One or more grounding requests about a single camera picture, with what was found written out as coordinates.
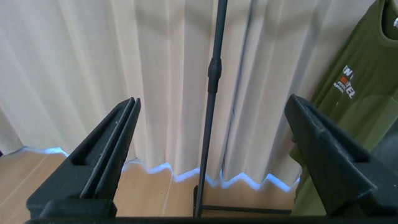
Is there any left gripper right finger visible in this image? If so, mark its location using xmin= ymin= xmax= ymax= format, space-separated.
xmin=284 ymin=94 xmax=398 ymax=216

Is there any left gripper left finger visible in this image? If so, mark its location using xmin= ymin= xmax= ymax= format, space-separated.
xmin=26 ymin=97 xmax=142 ymax=218

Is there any green sleeveless shirt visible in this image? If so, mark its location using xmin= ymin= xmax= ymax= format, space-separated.
xmin=289 ymin=0 xmax=398 ymax=216

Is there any black clothes rack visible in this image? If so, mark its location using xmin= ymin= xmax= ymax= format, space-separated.
xmin=192 ymin=0 xmax=293 ymax=218

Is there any beige curtain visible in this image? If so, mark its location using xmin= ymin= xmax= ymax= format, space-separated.
xmin=0 ymin=0 xmax=377 ymax=187

